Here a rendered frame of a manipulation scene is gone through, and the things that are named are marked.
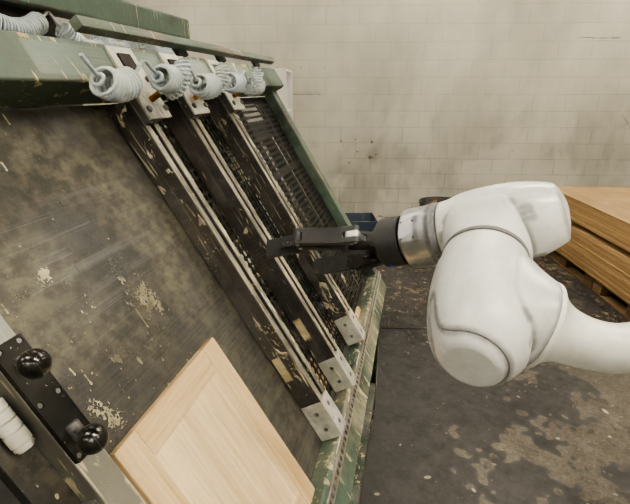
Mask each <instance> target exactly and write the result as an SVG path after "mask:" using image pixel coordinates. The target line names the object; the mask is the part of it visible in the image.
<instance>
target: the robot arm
mask: <svg viewBox="0 0 630 504"><path fill-rule="evenodd" d="M570 238H571V218H570V211H569V206H568V203H567V201H566V198H565V196H564V194H563V193H562V192H561V190H560V189H559V188H558V187H557V186H556V185H555V184H554V183H551V182H542V181H519V182H508V183H501V184H495V185H490V186H485V187H481V188H476V189H472V190H469V191H466V192H463V193H459V194H457V195H456V196H454V197H452V198H450V199H448V200H445V201H442V202H438V203H437V202H435V203H431V204H429V205H424V206H418V207H414V208H410V209H406V210H404V211H403V212H402V214H401V215H399V216H394V217H389V218H384V219H381V220H379V221H378V222H377V224H376V226H375V228H374V230H373V231H372V232H370V231H359V226H358V225H352V226H345V227H321V228H295V229H294V234H293V235H290V236H285V237H280V238H275V239H270V240H267V248H266V258H269V259H270V258H275V257H281V256H287V255H292V254H298V253H303V250H324V251H340V252H341V253H342V254H343V255H337V256H331V257H325V258H319V259H314V275H323V274H330V273H337V272H344V271H348V274H351V275H352V274H355V269H356V271H357V272H363V271H366V270H368V269H371V268H374V267H377V266H380V265H383V264H384V265H385V266H387V267H395V266H402V265H410V266H412V267H413V268H423V267H430V266H436V268H435V271H434V274H433V278H432V282H431V286H430V291H429V297H428V305H427V335H428V340H429V344H430V348H431V350H432V353H433V355H434V357H435V359H436V361H437V362H438V364H439V365H440V366H441V367H442V368H443V369H444V370H445V371H446V372H447V373H449V374H450V375H451V376H452V377H454V378H455V379H457V380H458V381H460V382H463V383H465V384H468V385H471V386H477V387H495V386H499V385H502V384H504V383H506V382H508V381H510V380H511V379H513V378H514V377H516V376H517V375H518V374H520V373H521V372H522V371H523V370H524V369H530V368H532V367H534V366H536V365H538V364H539V363H543V362H554V363H559V364H564V365H568V366H572V367H576V368H580V369H585V370H590V371H596V372H603V373H630V322H624V323H611V322H605V321H601V320H598V319H595V318H592V317H590V316H588V315H586V314H584V313H582V312H580V311H579V310H577V309H576V308H575V307H574V306H573V305H572V304H571V303H570V301H569V299H568V295H567V291H566V288H565V287H564V285H563V284H561V283H559V282H557V281H556V280H554V279H553V278H552V277H550V276H549V275H548V274H547V273H546V272H544V271H543V270H542V269H541V268H540V267H539V266H538V265H537V264H536V263H535V262H534V261H533V259H534V258H538V257H542V256H545V255H547V254H549V253H551V252H553V251H555V250H556V249H558V248H559V247H561V246H563V245H564V244H566V243H567V242H568V241H569V240H570ZM347 244H348V249H347ZM348 255H350V256H349V257H348Z"/></svg>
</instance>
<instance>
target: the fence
mask: <svg viewBox="0 0 630 504"><path fill-rule="evenodd" d="M15 335H16V334H15V333H14V332H13V330H12V329H11V328H10V327H9V325H8V324H7V323H6V321H5V320H4V319H3V317H2V316H1V315H0V344H2V343H4V342H5V341H7V340H9V339H10V338H12V337H14V336H15ZM0 397H3V398H4V400H5V401H6V402H7V403H8V406H10V407H11V408H12V410H13V411H14V412H15V413H16V414H15V415H17V416H18V417H19V418H20V419H21V421H22V422H23V424H25V426H26V427H27V428H28V429H29V430H30V432H31V433H32V434H33V435H32V436H33V437H34V438H35V440H34V442H35V445H36V446H37V447H38V448H39V450H40V451H41V452H42V453H43V455H44V456H45V457H46V458H47V459H48V461H49V462H50V463H51V464H52V466H53V467H54V468H55V469H56V471H57V472H58V473H59V474H60V475H61V477H62V478H63V479H64V480H65V482H66V483H67V484H68V485H69V487H70V488H71V489H72V490H73V491H74V493H75V494H76V495H77V496H78V498H79V499H80V500H81V501H82V503H84V502H87V501H91V500H94V499H95V500H96V501H97V502H98V503H99V504H147V503H146V502H145V500H144V499H143V498H142V497H141V495H140V494H139V493H138V491H137V490H136V489H135V488H134V486H133V485H132V484H131V482H130V481H129V480H128V479H127V477H126V476H125V475H124V473H123V472H122V471H121V470H120V468H119V467H118V466H117V464H116V463H115V462H114V460H113V459H112V458H111V457H110V455H109V454H108V453H107V451H106V450H105V449H103V450H102V451H100V452H99V453H97V454H94V455H87V456H86V457H85V458H84V459H83V460H82V462H80V463H78V464H74V462H73V461H72V460H71V459H70V457H69V456H68V455H67V454H66V452H65V451H64V450H63V449H62V447H61V446H60V445H59V444H58V442H57V441H56V440H55V439H54V437H53V436H52V435H51V434H50V432H49V431H48V430H47V429H46V427H45V426H44V425H43V424H42V422H41V421H40V420H39V419H38V417H37V416H36V415H35V414H34V412H33V411H32V410H31V409H30V407H29V406H28V405H27V404H26V402H25V401H24V400H23V399H22V397H21V396H20V395H19V394H18V392H17V391H16V390H15V389H14V387H13V386H12V385H11V384H10V382H9V381H8V380H7V379H6V377H5V376H4V375H3V374H2V372H1V371H0Z"/></svg>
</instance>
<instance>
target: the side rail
mask: <svg viewBox="0 0 630 504"><path fill-rule="evenodd" d="M264 98H265V99H266V101H267V103H268V105H269V106H270V108H271V110H272V112H273V113H274V115H275V117H276V119H277V120H278V122H279V124H280V126H281V127H282V129H283V131H284V133H285V134H286V136H287V138H288V140H289V141H290V143H291V145H292V147H293V148H294V150H295V152H296V154H297V155H298V157H299V159H300V161H301V162H302V164H303V166H304V168H305V169H306V171H307V173H308V175H309V176H310V178H311V180H312V182H313V183H314V185H315V187H316V189H317V190H318V192H319V194H320V195H321V197H322V199H323V201H324V202H325V204H326V206H327V208H328V209H329V211H330V213H331V215H332V216H333V218H334V220H335V222H336V223H337V225H338V227H345V226H352V224H351V223H350V221H349V219H348V217H347V216H346V214H345V212H344V210H343V209H342V207H341V205H340V203H339V201H338V200H337V198H336V196H335V194H334V193H333V191H332V189H331V187H330V185H329V184H328V182H327V180H326V178H325V177H324V175H323V173H322V171H321V170H320V168H319V166H318V164H317V162H316V161H315V159H314V157H313V155H312V154H311V152H310V150H309V148H308V147H307V145H306V143H305V141H304V139H303V138H302V136H301V134H300V132H299V131H298V129H297V127H296V125H295V124H294V122H293V120H292V118H291V116H290V115H289V113H288V111H287V109H286V108H285V106H284V104H283V102H282V100H281V99H280V97H279V95H278V93H277V92H271V94H269V95H268V96H265V97H264ZM270 112H271V111H270ZM270 112H269V113H270ZM272 112H271V113H272ZM265 113H266V111H265ZM267 113H268V111H267ZM267 113H266V114H267ZM269 113H268V114H269ZM278 126H279V125H278ZM278 126H277V127H278ZM280 126H279V127H280ZM275 127H276V125H275ZM275 127H274V128H275ZM277 127H276V128H277ZM284 139H285V138H284ZM284 139H283V141H284ZM286 140H287V139H286ZM286 140H285V141H286ZM288 140H287V141H288ZM283 141H282V142H283ZM285 141H284V142H285ZM292 147H291V148H290V150H291V149H292ZM288 149H289V148H288ZM288 149H287V151H288ZM290 150H289V151H290ZM292 150H293V149H292ZM289 151H288V152H289ZM293 152H294V151H293ZM293 152H292V153H293ZM295 152H294V154H295ZM292 153H291V154H290V153H289V154H290V156H291V155H292ZM294 154H293V155H294ZM293 155H292V156H293ZM301 166H302V165H301ZM301 166H300V167H301ZM303 166H302V167H303ZM300 167H299V168H300ZM297 168H298V167H297ZM299 168H298V170H299ZM306 175H307V174H306ZM306 175H305V176H306ZM308 175H307V176H308ZM305 176H304V177H305ZM307 176H306V177H307ZM304 177H303V178H304ZM312 182H311V183H312ZM311 183H310V185H311ZM310 185H309V186H310ZM312 185H313V184H312ZM312 185H311V186H312ZM309 186H308V187H309ZM311 186H310V187H311ZM315 187H314V188H313V190H314V189H315ZM313 190H312V191H313ZM312 191H311V192H312ZM321 201H322V200H321ZM321 201H320V202H321ZM323 201H322V202H323ZM320 202H319V203H320ZM319 203H318V205H319ZM321 204H322V203H321ZM321 204H320V205H321ZM320 205H319V206H320ZM327 208H326V210H327ZM326 210H325V211H326ZM325 211H324V212H325ZM327 211H328V210H327ZM327 211H326V212H327ZM324 212H323V213H324ZM326 212H325V213H326ZM364 272H365V274H366V276H367V278H368V277H369V276H371V275H373V274H375V273H376V267H374V268H371V269H368V270H366V271H364Z"/></svg>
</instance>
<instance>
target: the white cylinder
mask: <svg viewBox="0 0 630 504"><path fill-rule="evenodd" d="M15 414H16V413H15V412H14V411H13V410H12V408H11V407H10V406H8V403H7V402H6V401H5V400H4V398H3V397H0V438H1V439H2V441H3V442H4V443H5V444H6V446H7V447H8V448H9V449H10V450H11V451H12V450H13V453H14V454H18V455H21V454H22V453H24V452H26V451H27V450H28V449H29V448H31V447H32V446H33V445H34V444H35V442H34V440H35V438H34V437H33V436H32V435H33V434H32V433H31V432H30V430H29V429H28V428H27V427H26V426H25V424H23V422H22V421H21V419H20V418H19V417H18V416H17V415H15Z"/></svg>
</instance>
